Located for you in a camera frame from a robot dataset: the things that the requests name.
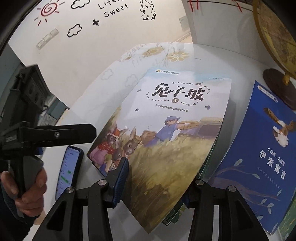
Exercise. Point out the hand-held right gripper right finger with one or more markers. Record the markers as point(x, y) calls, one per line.
point(198, 192)

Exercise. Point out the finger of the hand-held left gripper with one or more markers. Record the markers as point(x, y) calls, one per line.
point(69, 134)

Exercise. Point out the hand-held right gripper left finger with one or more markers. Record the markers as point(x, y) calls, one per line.
point(121, 183)

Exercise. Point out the blue eagle cover book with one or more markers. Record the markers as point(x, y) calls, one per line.
point(254, 139)

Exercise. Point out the rabbit cover picture book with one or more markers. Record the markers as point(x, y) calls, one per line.
point(173, 104)

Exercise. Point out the person's left hand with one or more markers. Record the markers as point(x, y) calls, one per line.
point(34, 201)

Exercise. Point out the green edged paperback book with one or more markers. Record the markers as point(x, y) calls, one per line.
point(173, 215)

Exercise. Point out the black smartphone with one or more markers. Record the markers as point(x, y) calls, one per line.
point(69, 171)

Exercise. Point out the pale green cover book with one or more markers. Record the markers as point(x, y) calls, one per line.
point(288, 224)

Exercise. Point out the antique yellow globe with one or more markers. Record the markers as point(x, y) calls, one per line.
point(277, 34)

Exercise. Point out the white wall switch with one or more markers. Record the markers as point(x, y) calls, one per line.
point(54, 32)
point(47, 38)
point(40, 44)

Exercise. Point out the black cloud wall sticker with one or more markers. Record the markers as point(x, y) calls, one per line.
point(79, 3)
point(74, 31)

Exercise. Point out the black lettering wall sticker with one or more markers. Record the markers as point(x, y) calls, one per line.
point(115, 12)

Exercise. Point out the bear swing wall sticker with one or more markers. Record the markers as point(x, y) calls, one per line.
point(148, 9)

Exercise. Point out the grey wall panel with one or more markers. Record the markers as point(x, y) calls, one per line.
point(185, 23)

